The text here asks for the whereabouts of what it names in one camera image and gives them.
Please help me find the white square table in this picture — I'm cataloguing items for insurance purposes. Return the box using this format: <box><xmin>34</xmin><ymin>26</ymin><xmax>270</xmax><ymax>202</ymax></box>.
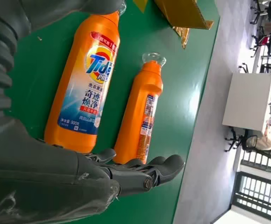
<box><xmin>222</xmin><ymin>72</ymin><xmax>271</xmax><ymax>132</ymax></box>

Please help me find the yellow plastic-wrapped cardboard box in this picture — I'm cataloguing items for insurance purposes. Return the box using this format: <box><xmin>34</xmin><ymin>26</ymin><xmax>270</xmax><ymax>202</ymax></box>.
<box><xmin>133</xmin><ymin>0</ymin><xmax>214</xmax><ymax>49</ymax></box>

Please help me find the black metal railing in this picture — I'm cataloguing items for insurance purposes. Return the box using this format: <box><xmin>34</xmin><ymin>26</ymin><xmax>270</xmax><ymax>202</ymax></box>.
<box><xmin>239</xmin><ymin>148</ymin><xmax>271</xmax><ymax>175</ymax></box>

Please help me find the black office chair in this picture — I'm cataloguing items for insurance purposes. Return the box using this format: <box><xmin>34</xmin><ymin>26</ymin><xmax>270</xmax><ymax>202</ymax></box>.
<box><xmin>224</xmin><ymin>126</ymin><xmax>259</xmax><ymax>153</ymax></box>

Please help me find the person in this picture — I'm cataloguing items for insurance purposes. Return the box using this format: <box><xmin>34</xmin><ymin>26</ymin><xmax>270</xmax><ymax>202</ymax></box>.
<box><xmin>254</xmin><ymin>119</ymin><xmax>271</xmax><ymax>154</ymax></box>

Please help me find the black barred window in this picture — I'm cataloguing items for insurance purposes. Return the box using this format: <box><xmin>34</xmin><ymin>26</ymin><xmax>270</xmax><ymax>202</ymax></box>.
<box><xmin>230</xmin><ymin>171</ymin><xmax>271</xmax><ymax>224</ymax></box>

